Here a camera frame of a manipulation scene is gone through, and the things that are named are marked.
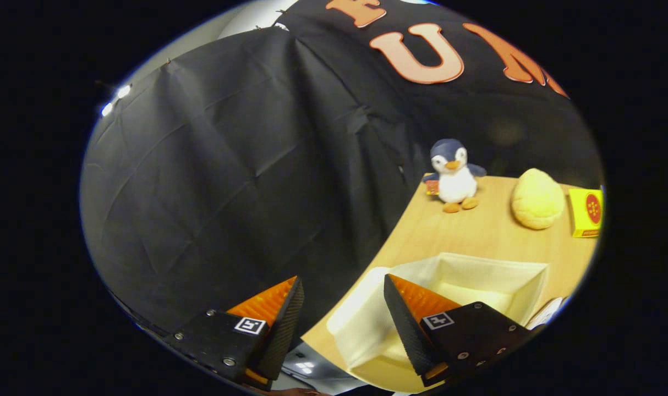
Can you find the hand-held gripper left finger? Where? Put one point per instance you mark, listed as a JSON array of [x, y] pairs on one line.
[[284, 324]]

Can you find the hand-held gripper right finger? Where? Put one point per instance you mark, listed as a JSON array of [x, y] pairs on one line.
[[408, 330]]

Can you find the cream fabric storage box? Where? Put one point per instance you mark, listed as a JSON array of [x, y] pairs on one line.
[[477, 275]]

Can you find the white canvas shoe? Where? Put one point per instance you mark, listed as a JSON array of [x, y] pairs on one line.
[[548, 312]]

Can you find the penguin plush toy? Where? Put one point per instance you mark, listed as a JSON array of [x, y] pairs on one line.
[[455, 181]]

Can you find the black backdrop cloth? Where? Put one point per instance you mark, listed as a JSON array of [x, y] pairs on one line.
[[229, 165]]

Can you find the round yellow plush cushion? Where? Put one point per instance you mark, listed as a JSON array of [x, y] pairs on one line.
[[537, 201]]

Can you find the yellow book with red circle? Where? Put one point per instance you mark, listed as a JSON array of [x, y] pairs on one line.
[[584, 212]]

